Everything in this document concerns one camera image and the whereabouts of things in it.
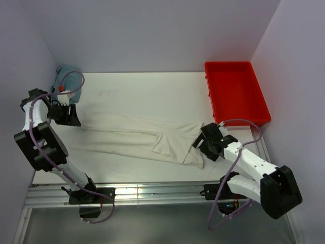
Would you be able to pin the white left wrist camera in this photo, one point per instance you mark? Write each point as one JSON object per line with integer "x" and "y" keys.
{"x": 64, "y": 96}

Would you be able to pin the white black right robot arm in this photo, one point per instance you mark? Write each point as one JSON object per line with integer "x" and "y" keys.
{"x": 275, "y": 188}

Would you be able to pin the white t shirt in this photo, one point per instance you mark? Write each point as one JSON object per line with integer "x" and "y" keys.
{"x": 142, "y": 138}

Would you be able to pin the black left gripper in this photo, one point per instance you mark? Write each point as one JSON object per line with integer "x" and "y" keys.
{"x": 69, "y": 120}

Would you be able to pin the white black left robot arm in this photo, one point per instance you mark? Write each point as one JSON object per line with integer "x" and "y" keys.
{"x": 43, "y": 148}

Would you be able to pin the teal folded cloth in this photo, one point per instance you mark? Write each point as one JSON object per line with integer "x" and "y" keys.
{"x": 71, "y": 76}

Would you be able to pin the aluminium rail frame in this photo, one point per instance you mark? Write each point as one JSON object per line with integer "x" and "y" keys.
{"x": 136, "y": 181}

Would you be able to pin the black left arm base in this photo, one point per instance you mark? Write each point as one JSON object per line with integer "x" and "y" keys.
{"x": 90, "y": 204}

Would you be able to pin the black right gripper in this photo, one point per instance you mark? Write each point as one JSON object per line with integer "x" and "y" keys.
{"x": 209, "y": 154}

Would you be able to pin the red plastic bin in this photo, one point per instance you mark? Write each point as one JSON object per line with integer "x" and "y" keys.
{"x": 235, "y": 94}

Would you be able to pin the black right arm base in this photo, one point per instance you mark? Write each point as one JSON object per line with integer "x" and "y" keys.
{"x": 228, "y": 202}

